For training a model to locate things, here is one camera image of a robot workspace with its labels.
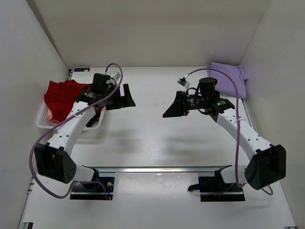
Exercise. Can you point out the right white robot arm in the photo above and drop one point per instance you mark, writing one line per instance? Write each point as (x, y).
(267, 162)

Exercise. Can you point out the red t shirt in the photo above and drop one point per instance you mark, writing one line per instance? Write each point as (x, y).
(61, 96)

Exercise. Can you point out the aluminium rail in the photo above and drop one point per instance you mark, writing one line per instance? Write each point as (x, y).
(208, 169)

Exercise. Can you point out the folded lavender t shirt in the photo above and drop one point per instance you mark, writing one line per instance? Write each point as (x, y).
(224, 85)

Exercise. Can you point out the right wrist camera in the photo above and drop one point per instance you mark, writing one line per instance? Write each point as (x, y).
(183, 82)

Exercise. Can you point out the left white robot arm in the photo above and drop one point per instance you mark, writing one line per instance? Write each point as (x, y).
(53, 159)

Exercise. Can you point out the white plastic laundry basket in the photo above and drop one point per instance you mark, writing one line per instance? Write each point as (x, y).
(42, 119)

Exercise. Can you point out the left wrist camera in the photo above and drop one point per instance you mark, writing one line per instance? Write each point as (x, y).
(115, 75)

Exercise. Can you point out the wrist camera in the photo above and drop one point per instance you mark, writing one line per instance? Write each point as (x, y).
(115, 75)
(183, 82)

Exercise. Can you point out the small label sticker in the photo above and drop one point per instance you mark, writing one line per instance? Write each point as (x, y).
(81, 69)

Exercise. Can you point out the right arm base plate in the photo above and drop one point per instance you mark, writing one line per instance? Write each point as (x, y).
(212, 190)

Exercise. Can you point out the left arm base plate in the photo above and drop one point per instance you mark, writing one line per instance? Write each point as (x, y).
(95, 191)

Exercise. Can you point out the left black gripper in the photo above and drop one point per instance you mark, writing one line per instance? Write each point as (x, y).
(123, 100)

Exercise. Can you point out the pink t shirt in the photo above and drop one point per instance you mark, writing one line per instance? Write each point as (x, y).
(51, 119)

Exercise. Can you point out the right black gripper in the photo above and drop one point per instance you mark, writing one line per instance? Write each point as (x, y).
(178, 109)

